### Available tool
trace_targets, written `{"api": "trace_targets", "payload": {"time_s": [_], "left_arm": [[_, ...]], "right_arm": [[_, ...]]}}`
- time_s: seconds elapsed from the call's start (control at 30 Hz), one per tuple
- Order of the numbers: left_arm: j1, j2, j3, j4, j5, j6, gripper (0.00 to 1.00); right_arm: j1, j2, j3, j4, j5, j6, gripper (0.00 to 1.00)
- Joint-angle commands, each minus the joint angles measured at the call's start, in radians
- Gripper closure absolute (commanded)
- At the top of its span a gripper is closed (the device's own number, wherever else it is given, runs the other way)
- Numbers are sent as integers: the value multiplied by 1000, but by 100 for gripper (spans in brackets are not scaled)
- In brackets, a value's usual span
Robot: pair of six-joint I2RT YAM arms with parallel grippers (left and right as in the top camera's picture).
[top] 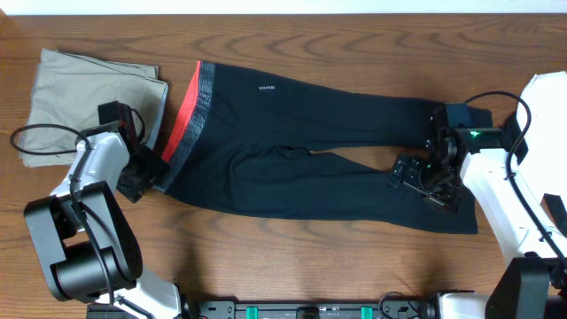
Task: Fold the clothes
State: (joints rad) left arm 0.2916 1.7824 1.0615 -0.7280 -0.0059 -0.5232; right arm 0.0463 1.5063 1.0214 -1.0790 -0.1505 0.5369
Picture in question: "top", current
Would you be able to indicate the black leggings red waistband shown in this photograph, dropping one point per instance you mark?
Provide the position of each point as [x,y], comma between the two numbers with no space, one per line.
[258,144]

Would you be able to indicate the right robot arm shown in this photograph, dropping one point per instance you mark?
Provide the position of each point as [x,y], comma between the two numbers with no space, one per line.
[534,249]

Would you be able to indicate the folded khaki trousers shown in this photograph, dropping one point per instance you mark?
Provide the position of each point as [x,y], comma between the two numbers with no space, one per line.
[68,89]

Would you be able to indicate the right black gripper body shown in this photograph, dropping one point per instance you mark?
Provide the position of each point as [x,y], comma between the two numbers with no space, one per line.
[437,186]

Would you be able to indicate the black and white garment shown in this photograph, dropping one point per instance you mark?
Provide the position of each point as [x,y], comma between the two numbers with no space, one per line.
[541,157]

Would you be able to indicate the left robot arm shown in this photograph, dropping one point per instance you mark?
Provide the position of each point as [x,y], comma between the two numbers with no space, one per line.
[86,249]

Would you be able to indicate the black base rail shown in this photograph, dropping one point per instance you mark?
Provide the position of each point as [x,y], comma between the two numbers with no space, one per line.
[394,307]

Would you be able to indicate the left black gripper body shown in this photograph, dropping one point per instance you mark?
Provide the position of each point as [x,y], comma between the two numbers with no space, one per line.
[144,172]

